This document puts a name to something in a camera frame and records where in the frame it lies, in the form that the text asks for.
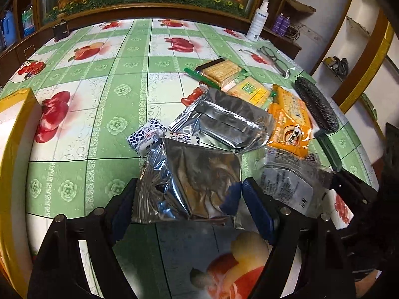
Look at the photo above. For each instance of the black frame eyeglasses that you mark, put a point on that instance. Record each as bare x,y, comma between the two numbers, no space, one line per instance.
276,63

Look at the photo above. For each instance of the black textured glasses case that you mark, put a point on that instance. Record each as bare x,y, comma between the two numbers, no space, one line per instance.
317,105

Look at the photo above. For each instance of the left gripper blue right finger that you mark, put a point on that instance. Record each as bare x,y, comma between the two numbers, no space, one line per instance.
262,209

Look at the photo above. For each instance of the fruit pattern green tablecloth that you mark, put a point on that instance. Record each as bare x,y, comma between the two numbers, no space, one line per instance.
109,79

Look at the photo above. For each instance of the clear grey printed packet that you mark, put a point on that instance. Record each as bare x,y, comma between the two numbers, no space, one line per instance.
299,183

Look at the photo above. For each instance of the blue white candy packet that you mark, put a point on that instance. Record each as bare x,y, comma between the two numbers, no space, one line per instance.
146,137

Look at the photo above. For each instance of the orange snack packet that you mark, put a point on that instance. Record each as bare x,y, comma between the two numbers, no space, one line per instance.
291,129

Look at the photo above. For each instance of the silver foil snack bag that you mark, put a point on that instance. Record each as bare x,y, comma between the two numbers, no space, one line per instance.
181,182
225,121

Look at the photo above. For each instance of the small black box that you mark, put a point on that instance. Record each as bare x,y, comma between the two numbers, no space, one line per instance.
60,31

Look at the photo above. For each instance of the yellow cardboard box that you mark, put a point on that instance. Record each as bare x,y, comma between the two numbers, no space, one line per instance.
20,114

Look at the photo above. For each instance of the yellow label cracker pack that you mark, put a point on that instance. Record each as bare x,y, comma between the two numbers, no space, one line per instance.
252,91

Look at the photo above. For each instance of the white spray bottle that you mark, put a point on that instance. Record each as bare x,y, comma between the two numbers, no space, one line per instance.
258,22

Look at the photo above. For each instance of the purple cans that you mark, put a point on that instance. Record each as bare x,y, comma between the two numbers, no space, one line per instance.
281,25

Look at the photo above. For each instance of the clear cracker pack black edge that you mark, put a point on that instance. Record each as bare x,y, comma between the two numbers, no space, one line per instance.
221,71

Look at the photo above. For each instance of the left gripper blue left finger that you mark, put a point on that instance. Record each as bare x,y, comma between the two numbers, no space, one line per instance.
121,210

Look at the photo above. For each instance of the blue water jug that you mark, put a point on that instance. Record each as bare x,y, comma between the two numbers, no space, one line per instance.
9,29

